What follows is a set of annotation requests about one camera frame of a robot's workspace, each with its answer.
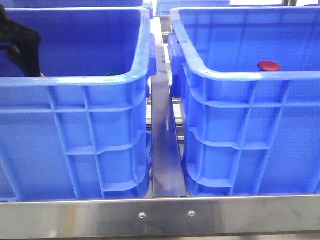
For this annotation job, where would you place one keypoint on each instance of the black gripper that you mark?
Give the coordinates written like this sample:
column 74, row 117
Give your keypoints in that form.
column 21, row 43

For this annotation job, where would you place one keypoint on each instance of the rear left blue bin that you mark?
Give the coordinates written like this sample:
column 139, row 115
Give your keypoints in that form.
column 36, row 4

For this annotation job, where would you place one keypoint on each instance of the green push button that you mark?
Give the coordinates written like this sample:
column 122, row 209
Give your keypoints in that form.
column 112, row 74

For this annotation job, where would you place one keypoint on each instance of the left blue plastic bin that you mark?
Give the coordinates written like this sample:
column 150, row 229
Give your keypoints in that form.
column 77, row 134

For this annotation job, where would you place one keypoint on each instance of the blue plastic bin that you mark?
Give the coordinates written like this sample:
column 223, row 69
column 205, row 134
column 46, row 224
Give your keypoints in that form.
column 77, row 134
column 249, row 132

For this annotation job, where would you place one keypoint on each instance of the rear right blue bin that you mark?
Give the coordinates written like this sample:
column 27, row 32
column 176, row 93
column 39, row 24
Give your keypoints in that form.
column 163, row 7

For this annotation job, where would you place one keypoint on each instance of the right blue plastic bin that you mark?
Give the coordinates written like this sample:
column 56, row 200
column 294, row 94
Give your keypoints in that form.
column 249, row 132

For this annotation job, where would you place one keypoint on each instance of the left rail screw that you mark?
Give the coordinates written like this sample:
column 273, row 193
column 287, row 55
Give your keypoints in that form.
column 142, row 215

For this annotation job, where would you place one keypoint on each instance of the rail screw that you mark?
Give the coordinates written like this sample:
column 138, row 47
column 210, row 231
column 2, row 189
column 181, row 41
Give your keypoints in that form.
column 142, row 215
column 191, row 213

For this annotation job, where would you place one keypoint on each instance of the right rail screw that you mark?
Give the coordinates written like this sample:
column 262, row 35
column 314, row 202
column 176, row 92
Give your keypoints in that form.
column 191, row 213

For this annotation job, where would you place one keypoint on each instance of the stainless steel front rail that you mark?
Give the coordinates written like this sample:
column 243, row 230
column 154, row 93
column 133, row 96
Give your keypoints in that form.
column 165, row 217

